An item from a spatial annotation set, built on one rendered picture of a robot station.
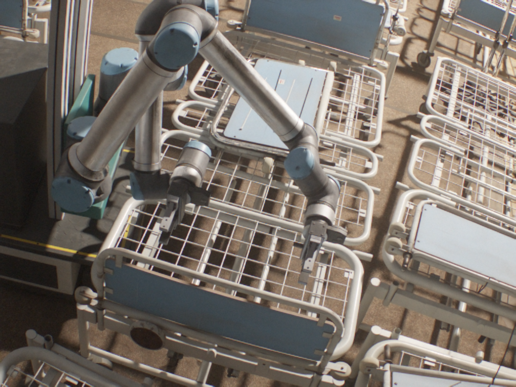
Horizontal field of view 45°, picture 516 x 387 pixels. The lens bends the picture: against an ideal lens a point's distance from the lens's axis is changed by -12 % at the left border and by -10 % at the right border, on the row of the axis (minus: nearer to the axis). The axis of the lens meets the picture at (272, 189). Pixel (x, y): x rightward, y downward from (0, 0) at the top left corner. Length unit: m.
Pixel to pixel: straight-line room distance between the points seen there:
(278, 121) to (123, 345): 1.12
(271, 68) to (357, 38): 0.58
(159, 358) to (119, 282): 0.67
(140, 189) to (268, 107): 0.48
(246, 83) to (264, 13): 1.66
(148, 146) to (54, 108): 0.41
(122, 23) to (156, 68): 2.91
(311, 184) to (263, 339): 0.48
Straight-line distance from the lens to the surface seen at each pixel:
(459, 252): 2.53
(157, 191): 2.15
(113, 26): 4.63
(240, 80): 1.95
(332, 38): 3.60
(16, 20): 3.50
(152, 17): 2.03
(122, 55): 2.60
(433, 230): 2.58
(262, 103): 2.00
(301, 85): 3.12
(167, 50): 1.73
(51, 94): 2.27
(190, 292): 1.93
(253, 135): 2.74
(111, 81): 2.58
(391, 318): 2.98
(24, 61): 2.60
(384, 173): 3.71
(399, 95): 4.47
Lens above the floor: 2.17
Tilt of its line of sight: 40 degrees down
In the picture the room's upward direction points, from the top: 15 degrees clockwise
